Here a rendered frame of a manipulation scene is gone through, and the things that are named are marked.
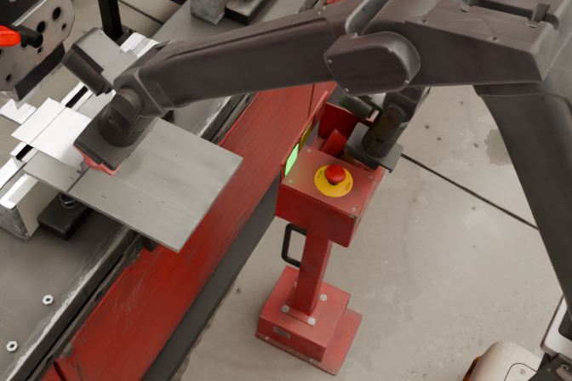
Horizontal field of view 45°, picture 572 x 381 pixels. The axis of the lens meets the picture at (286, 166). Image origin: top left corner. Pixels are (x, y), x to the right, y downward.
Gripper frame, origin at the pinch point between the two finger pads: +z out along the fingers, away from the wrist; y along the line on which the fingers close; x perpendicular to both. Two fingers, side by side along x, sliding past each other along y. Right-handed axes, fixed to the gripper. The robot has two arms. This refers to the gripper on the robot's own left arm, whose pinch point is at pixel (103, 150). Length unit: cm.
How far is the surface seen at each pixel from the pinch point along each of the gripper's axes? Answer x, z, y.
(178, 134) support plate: 6.8, -1.4, -9.1
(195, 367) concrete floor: 52, 88, -7
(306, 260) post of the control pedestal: 50, 44, -30
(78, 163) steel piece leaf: -1.5, 2.5, 2.9
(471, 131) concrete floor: 87, 71, -125
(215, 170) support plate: 14.2, -5.2, -6.4
